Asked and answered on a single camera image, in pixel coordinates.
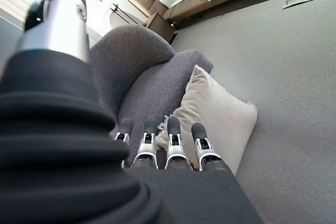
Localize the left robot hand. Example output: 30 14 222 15
0 0 263 224

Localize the cream fringed cushion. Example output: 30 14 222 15
156 64 258 176

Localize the grey fabric armchair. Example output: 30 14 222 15
88 24 214 168

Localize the wooden side box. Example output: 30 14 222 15
145 13 179 45

